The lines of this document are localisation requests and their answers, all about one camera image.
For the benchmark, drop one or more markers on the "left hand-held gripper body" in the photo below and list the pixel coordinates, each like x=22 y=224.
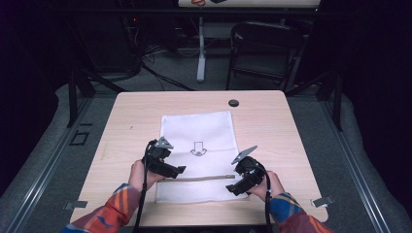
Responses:
x=157 y=160

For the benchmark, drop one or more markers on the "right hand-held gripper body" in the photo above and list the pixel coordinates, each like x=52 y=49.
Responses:
x=251 y=173

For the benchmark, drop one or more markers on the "white zippered cloth bag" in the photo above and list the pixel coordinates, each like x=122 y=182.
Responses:
x=200 y=132

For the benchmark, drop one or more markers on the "person's left hand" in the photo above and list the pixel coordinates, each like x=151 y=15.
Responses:
x=139 y=176

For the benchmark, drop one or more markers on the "person's right hand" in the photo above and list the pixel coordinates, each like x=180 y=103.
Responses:
x=275 y=187

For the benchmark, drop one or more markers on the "dark round table grommet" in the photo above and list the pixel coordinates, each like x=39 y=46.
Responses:
x=233 y=103

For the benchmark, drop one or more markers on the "grey tape strip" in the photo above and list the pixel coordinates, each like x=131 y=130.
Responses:
x=322 y=201
x=76 y=205

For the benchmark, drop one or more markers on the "black metal stand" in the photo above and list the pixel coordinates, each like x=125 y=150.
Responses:
x=336 y=103
x=73 y=97

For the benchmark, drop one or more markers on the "white table leg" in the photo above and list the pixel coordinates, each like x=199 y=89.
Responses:
x=201 y=51

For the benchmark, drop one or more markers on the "dark computer tower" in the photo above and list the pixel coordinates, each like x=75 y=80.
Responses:
x=113 y=42

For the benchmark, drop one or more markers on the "black folding chair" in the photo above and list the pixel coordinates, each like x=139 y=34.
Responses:
x=265 y=42

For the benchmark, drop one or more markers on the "grey metal floor rail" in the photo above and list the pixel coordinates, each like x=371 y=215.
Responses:
x=353 y=161
x=48 y=165

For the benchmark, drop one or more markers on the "black horizontal frame bar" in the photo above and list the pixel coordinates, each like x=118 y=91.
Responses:
x=129 y=11

